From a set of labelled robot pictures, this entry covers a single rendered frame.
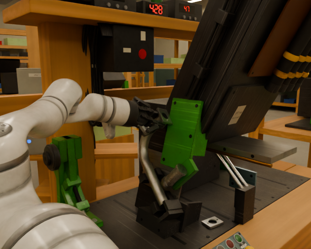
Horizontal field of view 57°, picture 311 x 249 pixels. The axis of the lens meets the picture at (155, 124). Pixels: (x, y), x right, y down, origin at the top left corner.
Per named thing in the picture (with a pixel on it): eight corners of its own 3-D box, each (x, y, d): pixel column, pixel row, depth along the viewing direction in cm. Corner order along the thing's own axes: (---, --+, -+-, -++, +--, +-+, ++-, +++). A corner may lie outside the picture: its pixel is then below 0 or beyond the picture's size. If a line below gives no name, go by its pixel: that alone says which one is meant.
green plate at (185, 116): (204, 173, 87) (218, 106, 87) (186, 173, 82) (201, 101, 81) (177, 164, 95) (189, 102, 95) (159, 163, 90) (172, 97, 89)
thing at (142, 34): (155, 71, 103) (155, 27, 100) (115, 72, 92) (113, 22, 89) (134, 71, 112) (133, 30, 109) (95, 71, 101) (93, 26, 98)
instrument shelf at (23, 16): (235, 36, 130) (236, 27, 129) (29, 12, 72) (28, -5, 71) (193, 40, 148) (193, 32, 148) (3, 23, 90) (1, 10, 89)
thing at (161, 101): (220, 178, 123) (224, 99, 116) (169, 199, 103) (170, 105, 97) (188, 167, 137) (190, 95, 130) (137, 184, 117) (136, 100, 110)
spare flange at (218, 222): (214, 218, 90) (214, 216, 90) (223, 224, 87) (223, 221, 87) (201, 223, 88) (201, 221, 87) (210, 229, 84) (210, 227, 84)
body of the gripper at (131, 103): (131, 115, 75) (157, 120, 81) (123, 91, 79) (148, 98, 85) (116, 132, 79) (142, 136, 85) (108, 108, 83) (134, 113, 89)
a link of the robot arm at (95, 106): (103, 133, 75) (116, 103, 72) (45, 126, 65) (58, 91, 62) (93, 119, 80) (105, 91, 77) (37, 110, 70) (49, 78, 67)
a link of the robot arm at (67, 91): (88, 84, 70) (73, 99, 57) (76, 115, 73) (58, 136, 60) (61, 71, 69) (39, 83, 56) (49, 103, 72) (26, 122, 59)
